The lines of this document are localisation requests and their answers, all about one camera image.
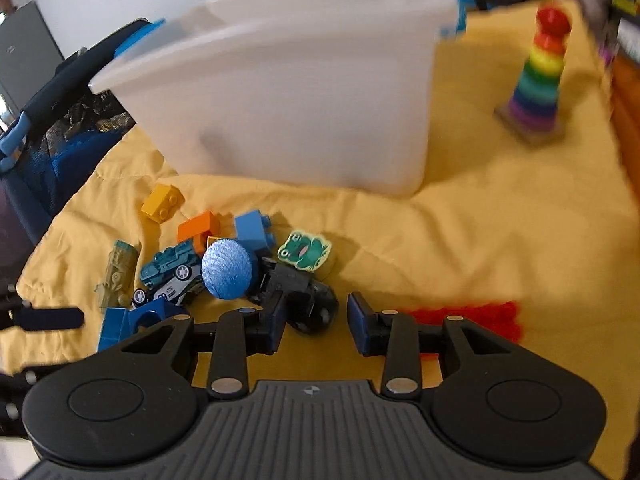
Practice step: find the white police toy car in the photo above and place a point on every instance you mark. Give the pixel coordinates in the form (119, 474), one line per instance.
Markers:
(180, 290)

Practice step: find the rainbow ring stacker toy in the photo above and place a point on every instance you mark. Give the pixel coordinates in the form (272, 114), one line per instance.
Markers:
(532, 112)

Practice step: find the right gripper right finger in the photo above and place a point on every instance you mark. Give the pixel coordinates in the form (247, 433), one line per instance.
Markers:
(393, 335)

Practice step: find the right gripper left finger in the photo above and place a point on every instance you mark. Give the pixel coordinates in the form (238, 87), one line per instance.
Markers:
(239, 334)

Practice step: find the light blue duplo brick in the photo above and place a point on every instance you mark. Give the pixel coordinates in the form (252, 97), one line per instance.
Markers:
(252, 231)

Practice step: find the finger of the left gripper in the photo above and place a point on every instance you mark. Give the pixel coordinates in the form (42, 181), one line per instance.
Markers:
(18, 312)

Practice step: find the yellow quilted cloth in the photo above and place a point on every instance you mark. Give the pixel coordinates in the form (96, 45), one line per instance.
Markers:
(555, 230)

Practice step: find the green frog wooden block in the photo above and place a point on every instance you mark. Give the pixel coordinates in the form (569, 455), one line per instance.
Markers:
(305, 251)

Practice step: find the small yellow duplo brick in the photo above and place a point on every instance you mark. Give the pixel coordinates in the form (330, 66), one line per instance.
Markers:
(212, 240)

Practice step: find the teal toy train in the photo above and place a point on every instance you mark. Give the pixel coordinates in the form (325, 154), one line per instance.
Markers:
(173, 262)

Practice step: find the blue yarn ball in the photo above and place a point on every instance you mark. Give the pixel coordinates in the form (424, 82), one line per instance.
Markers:
(228, 269)

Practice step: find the dark blue fabric bag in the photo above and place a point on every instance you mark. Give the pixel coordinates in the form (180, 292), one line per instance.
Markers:
(59, 137)

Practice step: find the black toy car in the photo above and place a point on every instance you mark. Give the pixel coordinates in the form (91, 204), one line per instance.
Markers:
(309, 305)

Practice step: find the red duplo plate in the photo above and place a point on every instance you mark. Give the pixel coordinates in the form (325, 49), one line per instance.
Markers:
(501, 319)

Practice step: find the translucent white storage bin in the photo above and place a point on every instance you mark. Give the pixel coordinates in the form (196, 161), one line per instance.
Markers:
(320, 92)

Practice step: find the blue cube with hole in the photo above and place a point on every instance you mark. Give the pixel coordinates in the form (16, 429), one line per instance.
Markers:
(120, 323)

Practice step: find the long orange box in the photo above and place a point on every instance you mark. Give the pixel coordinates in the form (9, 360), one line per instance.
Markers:
(625, 116)

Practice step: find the orange duplo brick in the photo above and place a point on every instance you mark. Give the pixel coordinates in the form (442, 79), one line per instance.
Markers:
(198, 230)

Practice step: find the grey laptop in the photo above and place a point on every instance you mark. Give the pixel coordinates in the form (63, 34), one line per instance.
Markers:
(29, 55)

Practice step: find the olive green toy train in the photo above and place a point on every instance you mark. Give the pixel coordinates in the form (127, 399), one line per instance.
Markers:
(115, 288)

